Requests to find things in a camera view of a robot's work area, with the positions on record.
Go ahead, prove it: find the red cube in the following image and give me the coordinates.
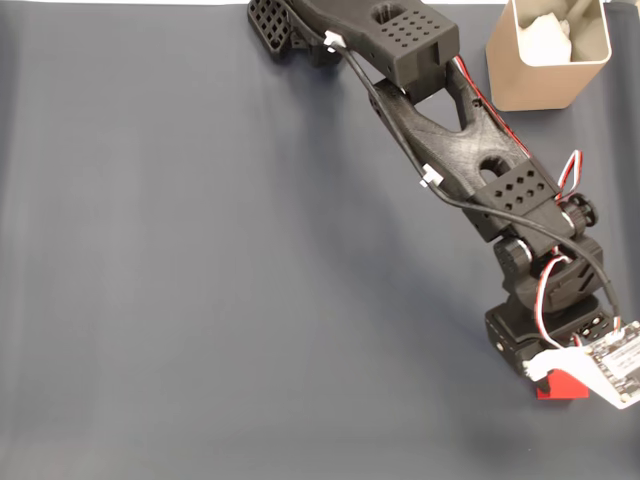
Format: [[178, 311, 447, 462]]
[[535, 366, 592, 402]]

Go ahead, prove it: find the black camera cable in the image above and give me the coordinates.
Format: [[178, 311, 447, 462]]
[[327, 39, 624, 335]]

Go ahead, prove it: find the red and white servo cable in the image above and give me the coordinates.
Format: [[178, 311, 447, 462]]
[[452, 53, 587, 202]]

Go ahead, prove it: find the white crumpled tissue paper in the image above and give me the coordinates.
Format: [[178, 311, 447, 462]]
[[517, 12, 574, 66]]

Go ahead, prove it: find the camera board on white mount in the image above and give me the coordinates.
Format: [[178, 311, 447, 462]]
[[523, 320, 640, 412]]

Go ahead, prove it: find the beige rounded square box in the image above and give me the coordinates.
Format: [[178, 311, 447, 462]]
[[485, 0, 614, 113]]

